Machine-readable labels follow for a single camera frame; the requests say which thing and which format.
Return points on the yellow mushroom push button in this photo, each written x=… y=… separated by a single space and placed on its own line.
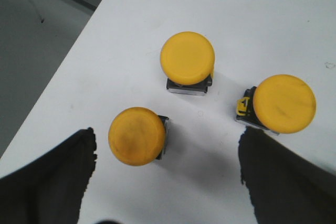
x=138 y=136

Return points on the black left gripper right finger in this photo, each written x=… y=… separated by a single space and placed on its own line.
x=284 y=187

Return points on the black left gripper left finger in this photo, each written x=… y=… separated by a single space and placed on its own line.
x=51 y=188

